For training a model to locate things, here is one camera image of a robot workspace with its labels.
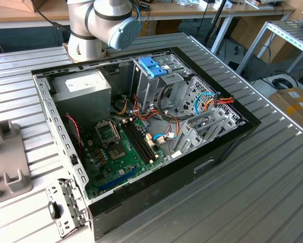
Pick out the cardboard box with labels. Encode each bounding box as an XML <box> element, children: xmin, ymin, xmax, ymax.
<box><xmin>268</xmin><ymin>87</ymin><xmax>303</xmax><ymax>132</ymax></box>

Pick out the silver drive cage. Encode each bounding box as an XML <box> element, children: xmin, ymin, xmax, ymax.
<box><xmin>131</xmin><ymin>57</ymin><xmax>192</xmax><ymax>112</ymax></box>

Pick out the black cable with plug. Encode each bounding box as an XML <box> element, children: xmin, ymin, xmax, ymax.
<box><xmin>29</xmin><ymin>0</ymin><xmax>67</xmax><ymax>32</ymax></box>

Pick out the black tripod pole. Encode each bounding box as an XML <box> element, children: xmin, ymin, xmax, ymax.
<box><xmin>203</xmin><ymin>0</ymin><xmax>229</xmax><ymax>46</ymax></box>

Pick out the yellow black wire bundle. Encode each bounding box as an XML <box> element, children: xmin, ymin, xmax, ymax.
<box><xmin>115</xmin><ymin>98</ymin><xmax>131</xmax><ymax>116</ymax></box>

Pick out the long blue wire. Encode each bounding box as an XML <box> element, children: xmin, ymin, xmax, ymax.
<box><xmin>193</xmin><ymin>92</ymin><xmax>215</xmax><ymax>116</ymax></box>

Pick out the orange red disk wire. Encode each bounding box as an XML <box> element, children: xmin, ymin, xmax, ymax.
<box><xmin>203</xmin><ymin>94</ymin><xmax>235</xmax><ymax>112</ymax></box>

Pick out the wooden desk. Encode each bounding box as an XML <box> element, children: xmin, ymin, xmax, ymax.
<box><xmin>0</xmin><ymin>0</ymin><xmax>297</xmax><ymax>55</ymax></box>

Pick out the small brown cardboard box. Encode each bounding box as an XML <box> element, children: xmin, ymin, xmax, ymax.
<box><xmin>3</xmin><ymin>0</ymin><xmax>46</xmax><ymax>13</ymax></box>

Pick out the blue plastic drive latch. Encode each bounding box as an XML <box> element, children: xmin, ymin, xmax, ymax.
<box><xmin>138</xmin><ymin>57</ymin><xmax>168</xmax><ymax>78</ymax></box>

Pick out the short blue wire white plug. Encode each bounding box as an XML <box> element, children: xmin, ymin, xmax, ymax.
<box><xmin>152</xmin><ymin>133</ymin><xmax>179</xmax><ymax>145</ymax></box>

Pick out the large brown cardboard box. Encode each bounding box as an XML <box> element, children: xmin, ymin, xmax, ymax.
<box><xmin>229</xmin><ymin>16</ymin><xmax>292</xmax><ymax>64</ymax></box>

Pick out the grey parts rack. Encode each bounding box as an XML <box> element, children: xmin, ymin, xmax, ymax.
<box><xmin>0</xmin><ymin>120</ymin><xmax>33</xmax><ymax>207</ymax></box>

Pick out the white board power connector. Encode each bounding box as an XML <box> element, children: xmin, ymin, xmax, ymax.
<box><xmin>145</xmin><ymin>133</ymin><xmax>156</xmax><ymax>149</ymax></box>

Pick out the red black fan wire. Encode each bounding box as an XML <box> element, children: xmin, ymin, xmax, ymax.
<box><xmin>64</xmin><ymin>114</ymin><xmax>83</xmax><ymax>156</ymax></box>

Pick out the black RAM slot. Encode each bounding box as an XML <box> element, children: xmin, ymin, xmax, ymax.
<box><xmin>121</xmin><ymin>122</ymin><xmax>149</xmax><ymax>165</ymax></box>
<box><xmin>128</xmin><ymin>120</ymin><xmax>156</xmax><ymax>161</ymax></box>

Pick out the silver power supply unit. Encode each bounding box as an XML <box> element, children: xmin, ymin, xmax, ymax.
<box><xmin>51</xmin><ymin>69</ymin><xmax>112</xmax><ymax>127</ymax></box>

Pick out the metal slat shelf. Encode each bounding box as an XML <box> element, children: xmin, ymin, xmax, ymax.
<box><xmin>236</xmin><ymin>19</ymin><xmax>303</xmax><ymax>76</ymax></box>

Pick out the black case fan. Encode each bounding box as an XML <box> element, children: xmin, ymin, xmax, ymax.
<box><xmin>65</xmin><ymin>114</ymin><xmax>85</xmax><ymax>163</ymax></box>

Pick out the silver hinged card retainer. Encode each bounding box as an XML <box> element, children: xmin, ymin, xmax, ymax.
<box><xmin>45</xmin><ymin>178</ymin><xmax>89</xmax><ymax>239</ymax></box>

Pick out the red orange wire bundle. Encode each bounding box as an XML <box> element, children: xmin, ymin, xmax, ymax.
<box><xmin>133</xmin><ymin>93</ymin><xmax>180</xmax><ymax>132</ymax></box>

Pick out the green motherboard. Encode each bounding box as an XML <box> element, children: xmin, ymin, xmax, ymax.
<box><xmin>81</xmin><ymin>117</ymin><xmax>168</xmax><ymax>200</ymax></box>

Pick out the black coiled cable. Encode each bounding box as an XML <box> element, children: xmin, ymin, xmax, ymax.
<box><xmin>271</xmin><ymin>77</ymin><xmax>298</xmax><ymax>91</ymax></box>

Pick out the black PC case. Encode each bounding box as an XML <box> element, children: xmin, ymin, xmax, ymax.
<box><xmin>31</xmin><ymin>47</ymin><xmax>262</xmax><ymax>241</ymax></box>

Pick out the blue expansion slot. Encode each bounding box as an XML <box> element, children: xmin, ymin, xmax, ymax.
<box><xmin>98</xmin><ymin>168</ymin><xmax>138</xmax><ymax>193</ymax></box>

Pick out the silver disk bay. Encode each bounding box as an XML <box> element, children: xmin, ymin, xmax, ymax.
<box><xmin>171</xmin><ymin>75</ymin><xmax>247</xmax><ymax>159</ymax></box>

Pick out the silver socket cover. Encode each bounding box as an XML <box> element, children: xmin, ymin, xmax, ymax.
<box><xmin>94</xmin><ymin>120</ymin><xmax>121</xmax><ymax>149</ymax></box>

